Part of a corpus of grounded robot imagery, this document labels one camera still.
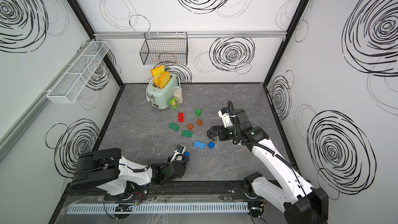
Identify blue square lego brick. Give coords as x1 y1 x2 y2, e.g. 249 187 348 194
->
207 142 215 149

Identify light blue long lego brick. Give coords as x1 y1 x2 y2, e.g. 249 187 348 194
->
193 141 206 149

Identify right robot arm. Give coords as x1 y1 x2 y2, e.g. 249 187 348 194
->
207 100 329 224

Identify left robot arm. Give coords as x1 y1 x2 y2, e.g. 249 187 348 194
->
70 145 190 196

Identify light green square lego brick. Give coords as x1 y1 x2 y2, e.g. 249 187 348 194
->
195 108 202 116

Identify red long lego brick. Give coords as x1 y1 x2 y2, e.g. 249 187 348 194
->
178 113 184 123

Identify dark green long lego brick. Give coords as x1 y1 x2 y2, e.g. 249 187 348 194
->
169 122 180 131

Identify clear glass with green packet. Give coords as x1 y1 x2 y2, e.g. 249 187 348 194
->
167 96 180 113

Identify jar of beige grains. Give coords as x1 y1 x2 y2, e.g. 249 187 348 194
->
172 86 183 103

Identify mint green toaster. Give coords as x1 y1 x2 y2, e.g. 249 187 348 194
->
146 74 180 110

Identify orange toast slice front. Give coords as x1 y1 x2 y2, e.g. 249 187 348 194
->
159 72 171 89

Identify yellow toast slice back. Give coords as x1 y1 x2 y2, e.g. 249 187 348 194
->
150 64 165 87

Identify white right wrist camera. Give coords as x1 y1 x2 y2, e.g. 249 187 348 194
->
218 107 233 128

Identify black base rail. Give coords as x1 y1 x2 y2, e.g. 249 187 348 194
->
105 179 315 201

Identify black wire basket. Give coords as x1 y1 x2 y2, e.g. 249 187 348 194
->
140 32 189 65

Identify white mesh wall shelf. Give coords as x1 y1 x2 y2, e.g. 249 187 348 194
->
47 41 110 104

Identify white slotted cable duct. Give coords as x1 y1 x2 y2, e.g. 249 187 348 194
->
66 202 249 215

